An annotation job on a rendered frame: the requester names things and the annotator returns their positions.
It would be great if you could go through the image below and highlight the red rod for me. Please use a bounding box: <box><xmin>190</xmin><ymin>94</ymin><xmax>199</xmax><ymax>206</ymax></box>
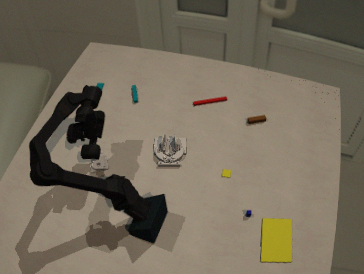
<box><xmin>193</xmin><ymin>97</ymin><xmax>227</xmax><ymax>106</ymax></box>

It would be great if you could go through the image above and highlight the yellow flat rectangular plate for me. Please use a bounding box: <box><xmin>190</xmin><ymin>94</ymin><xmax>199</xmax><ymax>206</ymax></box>
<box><xmin>261</xmin><ymin>218</ymin><xmax>292</xmax><ymax>263</ymax></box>

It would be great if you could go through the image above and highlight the small yellow block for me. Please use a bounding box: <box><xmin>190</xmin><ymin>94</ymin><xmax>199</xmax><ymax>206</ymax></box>
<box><xmin>222</xmin><ymin>170</ymin><xmax>231</xmax><ymax>178</ymax></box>

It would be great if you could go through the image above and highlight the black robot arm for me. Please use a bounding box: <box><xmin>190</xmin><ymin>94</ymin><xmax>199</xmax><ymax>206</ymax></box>
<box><xmin>29</xmin><ymin>85</ymin><xmax>153</xmax><ymax>223</ymax></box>

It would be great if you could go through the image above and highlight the brown rectangular bar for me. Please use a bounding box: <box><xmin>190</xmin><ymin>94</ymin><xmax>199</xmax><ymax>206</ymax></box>
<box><xmin>247</xmin><ymin>115</ymin><xmax>266</xmax><ymax>124</ymax></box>

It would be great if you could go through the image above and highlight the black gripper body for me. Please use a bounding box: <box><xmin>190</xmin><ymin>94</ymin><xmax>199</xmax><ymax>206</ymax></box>
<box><xmin>79</xmin><ymin>111</ymin><xmax>105</xmax><ymax>159</ymax></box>

